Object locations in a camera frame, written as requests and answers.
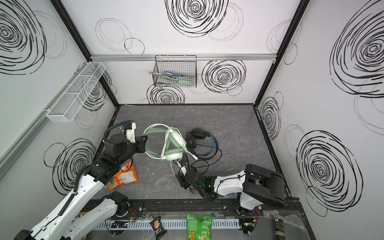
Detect mint green headphones with cable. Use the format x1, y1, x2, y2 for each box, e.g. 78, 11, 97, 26
143, 124, 199, 174

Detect black headphones with cable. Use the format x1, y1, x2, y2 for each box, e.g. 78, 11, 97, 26
185, 128, 223, 174

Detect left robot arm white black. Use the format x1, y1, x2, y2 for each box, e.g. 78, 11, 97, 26
15, 134, 148, 240

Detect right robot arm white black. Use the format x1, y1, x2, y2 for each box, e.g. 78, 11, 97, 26
176, 164, 286, 211

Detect orange snack bag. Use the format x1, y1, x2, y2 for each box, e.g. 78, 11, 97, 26
108, 160, 139, 191

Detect green chips bag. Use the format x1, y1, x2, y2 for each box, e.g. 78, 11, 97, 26
187, 214, 214, 240

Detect small dark snack packet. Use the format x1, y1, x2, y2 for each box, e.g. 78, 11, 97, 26
150, 216, 167, 240

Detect green blue items in basket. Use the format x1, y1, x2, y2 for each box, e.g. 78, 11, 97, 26
149, 71, 194, 87

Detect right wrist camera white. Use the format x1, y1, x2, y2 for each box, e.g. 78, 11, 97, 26
177, 161, 187, 178

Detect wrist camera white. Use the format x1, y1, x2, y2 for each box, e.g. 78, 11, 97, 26
177, 161, 187, 178
121, 123, 136, 143

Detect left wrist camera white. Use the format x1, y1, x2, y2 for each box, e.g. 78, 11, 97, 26
121, 123, 136, 143

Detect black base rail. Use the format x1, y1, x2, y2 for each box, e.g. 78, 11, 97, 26
77, 197, 304, 217

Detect white slotted cable duct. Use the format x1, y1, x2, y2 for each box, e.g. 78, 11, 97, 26
98, 219, 240, 231

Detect white mesh wall shelf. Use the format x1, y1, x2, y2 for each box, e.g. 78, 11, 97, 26
46, 62, 106, 123

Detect black wire wall basket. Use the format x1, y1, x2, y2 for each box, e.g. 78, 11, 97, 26
151, 60, 198, 88

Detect aluminium wall rail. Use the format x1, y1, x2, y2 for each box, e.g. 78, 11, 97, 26
91, 53, 277, 62

